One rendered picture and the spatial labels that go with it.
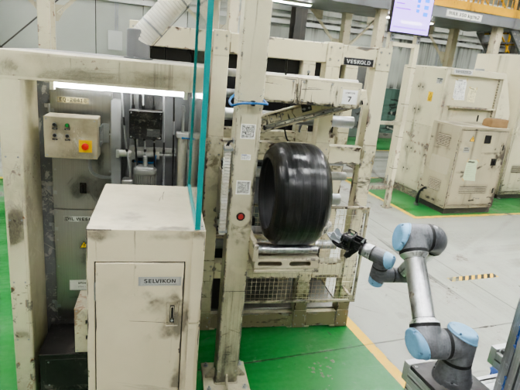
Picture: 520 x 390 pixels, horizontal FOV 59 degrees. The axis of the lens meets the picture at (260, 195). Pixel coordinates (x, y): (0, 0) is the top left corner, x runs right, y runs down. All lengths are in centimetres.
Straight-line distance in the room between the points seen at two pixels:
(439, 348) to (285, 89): 150
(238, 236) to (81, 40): 913
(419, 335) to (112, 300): 112
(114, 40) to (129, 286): 967
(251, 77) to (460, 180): 509
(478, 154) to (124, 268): 599
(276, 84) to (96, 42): 885
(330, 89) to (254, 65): 57
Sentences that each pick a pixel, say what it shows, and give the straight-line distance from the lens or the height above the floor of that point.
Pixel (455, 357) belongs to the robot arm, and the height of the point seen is 86.
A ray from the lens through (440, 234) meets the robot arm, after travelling 202.
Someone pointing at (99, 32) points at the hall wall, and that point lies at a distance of 1118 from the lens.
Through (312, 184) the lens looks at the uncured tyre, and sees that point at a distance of 225.
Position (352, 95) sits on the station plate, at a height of 171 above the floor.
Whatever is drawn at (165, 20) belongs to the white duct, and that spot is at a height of 200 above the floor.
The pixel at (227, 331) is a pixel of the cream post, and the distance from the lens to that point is 271.
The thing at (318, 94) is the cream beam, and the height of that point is 170.
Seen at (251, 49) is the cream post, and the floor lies 190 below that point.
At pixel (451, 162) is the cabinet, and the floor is 74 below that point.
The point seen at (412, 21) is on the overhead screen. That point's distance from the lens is 638.
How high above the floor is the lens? 186
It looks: 17 degrees down
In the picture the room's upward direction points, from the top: 6 degrees clockwise
